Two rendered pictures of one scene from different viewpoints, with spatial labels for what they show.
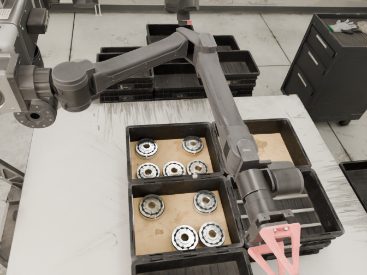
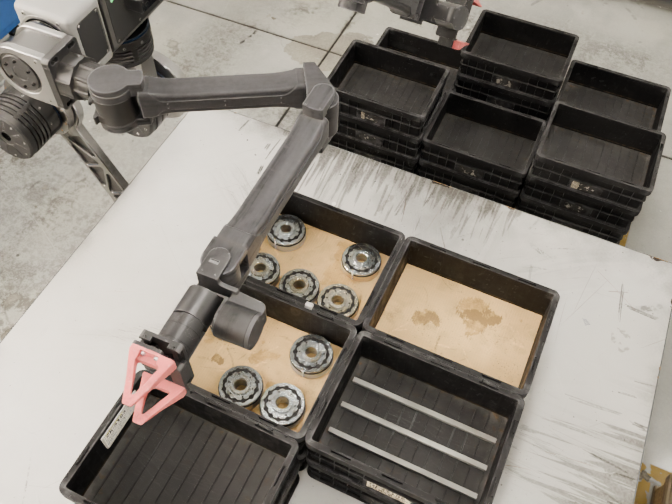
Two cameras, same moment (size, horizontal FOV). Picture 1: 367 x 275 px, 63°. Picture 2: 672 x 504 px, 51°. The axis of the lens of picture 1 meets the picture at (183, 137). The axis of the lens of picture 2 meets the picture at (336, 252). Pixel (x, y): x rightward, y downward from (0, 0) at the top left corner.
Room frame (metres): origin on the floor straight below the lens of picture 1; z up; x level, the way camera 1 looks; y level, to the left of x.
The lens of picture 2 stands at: (0.04, -0.63, 2.37)
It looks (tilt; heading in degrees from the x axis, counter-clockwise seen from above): 55 degrees down; 38
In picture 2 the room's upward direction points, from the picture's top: 2 degrees clockwise
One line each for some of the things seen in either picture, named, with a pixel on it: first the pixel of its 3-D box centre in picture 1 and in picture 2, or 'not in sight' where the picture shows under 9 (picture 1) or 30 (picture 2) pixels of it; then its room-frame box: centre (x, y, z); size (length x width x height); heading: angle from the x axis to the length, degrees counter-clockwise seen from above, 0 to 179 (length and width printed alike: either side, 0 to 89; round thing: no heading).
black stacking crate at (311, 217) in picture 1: (277, 209); (413, 430); (0.61, -0.43, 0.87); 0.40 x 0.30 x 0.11; 105
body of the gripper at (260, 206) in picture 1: (262, 214); (176, 342); (0.27, -0.17, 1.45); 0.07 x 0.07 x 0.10; 17
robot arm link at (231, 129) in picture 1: (219, 97); (275, 186); (0.58, -0.08, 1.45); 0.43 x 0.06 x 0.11; 16
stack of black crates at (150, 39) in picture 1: (170, 56); (508, 87); (2.25, 0.22, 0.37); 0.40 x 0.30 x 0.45; 106
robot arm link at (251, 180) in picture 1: (255, 186); (200, 310); (0.33, -0.16, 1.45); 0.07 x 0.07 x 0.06; 17
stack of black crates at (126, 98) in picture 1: (126, 88); (382, 120); (1.75, 0.50, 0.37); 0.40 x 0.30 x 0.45; 106
